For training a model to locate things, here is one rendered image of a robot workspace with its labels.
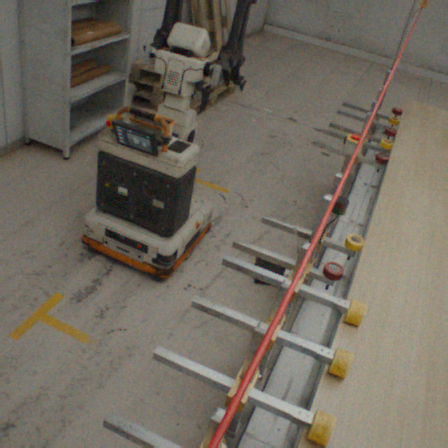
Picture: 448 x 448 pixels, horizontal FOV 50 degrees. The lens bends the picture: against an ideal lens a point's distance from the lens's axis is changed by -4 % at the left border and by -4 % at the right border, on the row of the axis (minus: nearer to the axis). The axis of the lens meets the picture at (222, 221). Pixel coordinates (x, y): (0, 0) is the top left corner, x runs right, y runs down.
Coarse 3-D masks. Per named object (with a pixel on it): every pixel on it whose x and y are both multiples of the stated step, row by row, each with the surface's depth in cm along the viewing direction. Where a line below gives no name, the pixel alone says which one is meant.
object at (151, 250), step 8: (104, 224) 296; (104, 232) 298; (112, 232) 295; (120, 232) 293; (120, 240) 296; (128, 240) 293; (136, 240) 291; (136, 248) 294; (144, 248) 291; (152, 248) 288; (152, 256) 291
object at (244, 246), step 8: (240, 240) 204; (240, 248) 203; (248, 248) 202; (256, 248) 202; (256, 256) 202; (264, 256) 200; (272, 256) 199; (280, 256) 200; (280, 264) 199; (288, 264) 198; (312, 272) 195; (320, 272) 196; (320, 280) 195; (328, 280) 194
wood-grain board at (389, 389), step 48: (432, 144) 323; (384, 192) 253; (432, 192) 263; (384, 240) 215; (432, 240) 222; (384, 288) 187; (432, 288) 192; (336, 336) 162; (384, 336) 165; (432, 336) 169; (336, 384) 145; (384, 384) 148; (432, 384) 151; (336, 432) 131; (384, 432) 134; (432, 432) 136
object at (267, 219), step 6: (264, 216) 223; (270, 216) 223; (264, 222) 223; (270, 222) 222; (276, 222) 221; (282, 222) 221; (288, 222) 222; (282, 228) 221; (288, 228) 220; (300, 228) 220; (294, 234) 220; (300, 234) 219; (306, 234) 217; (324, 240) 215; (330, 240) 216; (330, 246) 216; (336, 246) 214; (342, 246) 214; (342, 252) 215; (348, 252) 213; (354, 252) 212
